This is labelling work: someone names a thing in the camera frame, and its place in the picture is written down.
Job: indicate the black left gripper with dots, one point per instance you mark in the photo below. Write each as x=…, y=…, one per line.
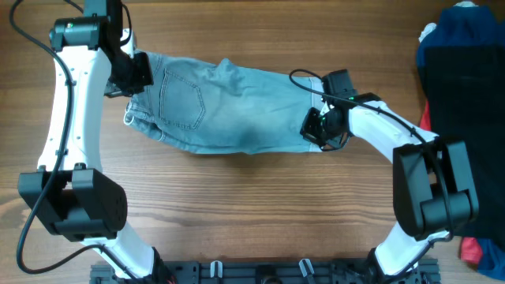
x=144, y=66

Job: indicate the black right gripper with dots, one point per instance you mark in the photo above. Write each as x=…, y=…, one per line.
x=334, y=142

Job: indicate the light blue denim shorts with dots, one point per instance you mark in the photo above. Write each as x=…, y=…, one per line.
x=205, y=108

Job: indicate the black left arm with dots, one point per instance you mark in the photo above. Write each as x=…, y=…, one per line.
x=95, y=58

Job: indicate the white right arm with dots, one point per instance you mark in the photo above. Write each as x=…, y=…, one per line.
x=433, y=189

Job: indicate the white garment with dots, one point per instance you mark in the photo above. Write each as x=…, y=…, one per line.
x=431, y=27

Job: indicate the black garment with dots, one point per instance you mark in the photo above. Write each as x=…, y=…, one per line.
x=464, y=86

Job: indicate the dark navy blue garment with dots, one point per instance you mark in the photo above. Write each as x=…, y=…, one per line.
x=463, y=28

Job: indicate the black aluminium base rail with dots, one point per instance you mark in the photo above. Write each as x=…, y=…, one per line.
x=334, y=272

